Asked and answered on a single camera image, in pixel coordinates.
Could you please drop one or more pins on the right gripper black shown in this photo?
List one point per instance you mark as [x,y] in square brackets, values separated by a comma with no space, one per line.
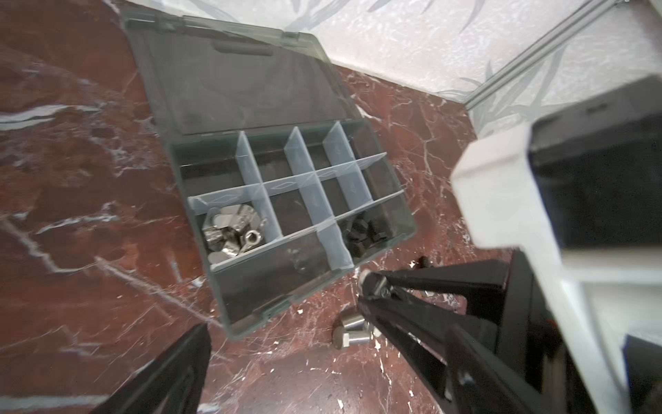
[526,339]

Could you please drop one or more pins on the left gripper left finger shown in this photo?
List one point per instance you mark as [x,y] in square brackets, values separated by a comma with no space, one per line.
[172,383]

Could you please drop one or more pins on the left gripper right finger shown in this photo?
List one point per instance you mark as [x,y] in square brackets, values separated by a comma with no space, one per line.
[481,383]

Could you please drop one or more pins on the silver eye nut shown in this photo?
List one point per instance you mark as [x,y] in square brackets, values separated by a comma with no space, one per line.
[250,240]

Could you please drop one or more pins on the silver wing nut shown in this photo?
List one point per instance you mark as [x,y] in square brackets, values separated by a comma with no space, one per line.
[239,218]

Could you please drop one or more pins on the grey compartment organizer box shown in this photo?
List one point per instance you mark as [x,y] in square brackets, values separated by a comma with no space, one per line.
[258,116]

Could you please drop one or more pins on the silver hex bolt upper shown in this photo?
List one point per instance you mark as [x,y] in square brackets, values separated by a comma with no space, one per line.
[355,322]

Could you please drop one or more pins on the silver hex bolt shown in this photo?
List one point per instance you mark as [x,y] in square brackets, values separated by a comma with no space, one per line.
[355,322]
[343,339]

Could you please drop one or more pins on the silver hex bolt lower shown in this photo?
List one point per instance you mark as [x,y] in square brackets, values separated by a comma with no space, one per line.
[343,339]

